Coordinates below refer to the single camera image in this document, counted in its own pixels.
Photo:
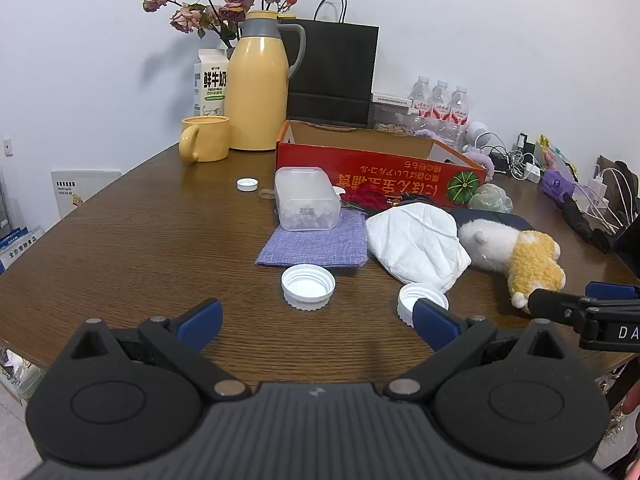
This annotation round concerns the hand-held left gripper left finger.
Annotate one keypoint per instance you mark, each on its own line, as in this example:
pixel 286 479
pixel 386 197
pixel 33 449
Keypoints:
pixel 200 322

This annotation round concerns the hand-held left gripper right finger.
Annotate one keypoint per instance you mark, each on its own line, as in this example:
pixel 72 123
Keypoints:
pixel 435 322

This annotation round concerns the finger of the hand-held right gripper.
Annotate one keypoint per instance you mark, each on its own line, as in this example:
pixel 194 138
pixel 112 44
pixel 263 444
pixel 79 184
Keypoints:
pixel 612 291
pixel 555 305

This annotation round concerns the large white jar lid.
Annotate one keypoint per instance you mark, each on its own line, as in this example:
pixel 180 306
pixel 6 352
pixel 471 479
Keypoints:
pixel 410 300
pixel 307 287

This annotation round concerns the white and yellow plush toy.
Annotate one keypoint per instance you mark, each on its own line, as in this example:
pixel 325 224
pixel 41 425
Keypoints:
pixel 530 255

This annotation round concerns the dark blue zip pouch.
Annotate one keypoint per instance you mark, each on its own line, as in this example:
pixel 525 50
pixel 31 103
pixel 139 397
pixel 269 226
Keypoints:
pixel 500 216

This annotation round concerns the clear bundle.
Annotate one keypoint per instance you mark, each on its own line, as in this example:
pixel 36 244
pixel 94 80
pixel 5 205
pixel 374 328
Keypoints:
pixel 492 199

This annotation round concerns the purple woven pouch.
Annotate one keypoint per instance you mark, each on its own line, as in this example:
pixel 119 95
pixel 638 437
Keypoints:
pixel 310 247

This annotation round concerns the red fabric rose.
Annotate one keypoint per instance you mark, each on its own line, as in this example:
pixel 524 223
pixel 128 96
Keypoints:
pixel 367 195

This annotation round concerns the small white bottle cap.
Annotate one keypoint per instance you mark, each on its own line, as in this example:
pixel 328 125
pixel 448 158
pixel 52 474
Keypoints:
pixel 247 184

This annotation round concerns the clear plastic container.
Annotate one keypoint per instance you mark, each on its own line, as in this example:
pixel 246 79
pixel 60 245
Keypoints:
pixel 305 200

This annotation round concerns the red cardboard box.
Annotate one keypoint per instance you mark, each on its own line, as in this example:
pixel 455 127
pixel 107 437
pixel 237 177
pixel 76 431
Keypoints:
pixel 380 170

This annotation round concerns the black folded umbrella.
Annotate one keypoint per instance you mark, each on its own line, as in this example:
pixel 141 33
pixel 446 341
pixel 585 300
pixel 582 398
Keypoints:
pixel 582 222

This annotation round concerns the purple tissue packet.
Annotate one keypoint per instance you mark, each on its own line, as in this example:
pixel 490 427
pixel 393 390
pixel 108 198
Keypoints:
pixel 557 185

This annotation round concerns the white charger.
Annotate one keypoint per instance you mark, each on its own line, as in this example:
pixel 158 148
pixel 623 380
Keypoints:
pixel 532 174

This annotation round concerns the small clear cap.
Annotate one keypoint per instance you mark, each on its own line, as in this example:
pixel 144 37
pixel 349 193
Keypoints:
pixel 266 193

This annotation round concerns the colourful snack packet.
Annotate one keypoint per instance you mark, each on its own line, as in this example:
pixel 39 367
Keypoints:
pixel 555 155

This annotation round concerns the purple fluffy headband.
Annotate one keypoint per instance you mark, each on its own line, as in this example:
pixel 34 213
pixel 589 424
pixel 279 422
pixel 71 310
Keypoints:
pixel 482 162
pixel 430 135

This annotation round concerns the small black device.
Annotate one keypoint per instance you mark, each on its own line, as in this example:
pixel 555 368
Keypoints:
pixel 523 141

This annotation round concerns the yellow mug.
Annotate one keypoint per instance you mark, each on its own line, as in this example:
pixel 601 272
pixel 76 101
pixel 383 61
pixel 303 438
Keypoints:
pixel 207 140

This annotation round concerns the small white fan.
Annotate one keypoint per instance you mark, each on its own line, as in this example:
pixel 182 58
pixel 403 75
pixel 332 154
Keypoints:
pixel 477 132

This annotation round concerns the blue and white packets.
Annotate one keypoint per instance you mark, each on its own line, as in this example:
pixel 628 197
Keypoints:
pixel 17 250

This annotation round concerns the clear snack jar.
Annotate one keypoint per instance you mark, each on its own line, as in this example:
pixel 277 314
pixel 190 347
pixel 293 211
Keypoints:
pixel 392 120

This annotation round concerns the flat white box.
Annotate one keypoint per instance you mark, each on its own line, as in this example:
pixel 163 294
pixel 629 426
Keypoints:
pixel 392 100

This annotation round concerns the yellow thermos jug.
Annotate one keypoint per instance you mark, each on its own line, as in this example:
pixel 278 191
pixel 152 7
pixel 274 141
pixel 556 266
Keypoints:
pixel 257 95

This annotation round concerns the white milk carton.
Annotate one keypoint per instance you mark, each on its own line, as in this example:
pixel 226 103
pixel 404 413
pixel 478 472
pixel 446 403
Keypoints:
pixel 210 85

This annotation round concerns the black paper bag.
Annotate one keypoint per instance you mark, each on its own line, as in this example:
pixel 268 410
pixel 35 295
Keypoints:
pixel 332 70

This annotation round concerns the white wall switch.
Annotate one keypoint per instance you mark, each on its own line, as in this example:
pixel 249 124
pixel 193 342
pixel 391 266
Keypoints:
pixel 7 146

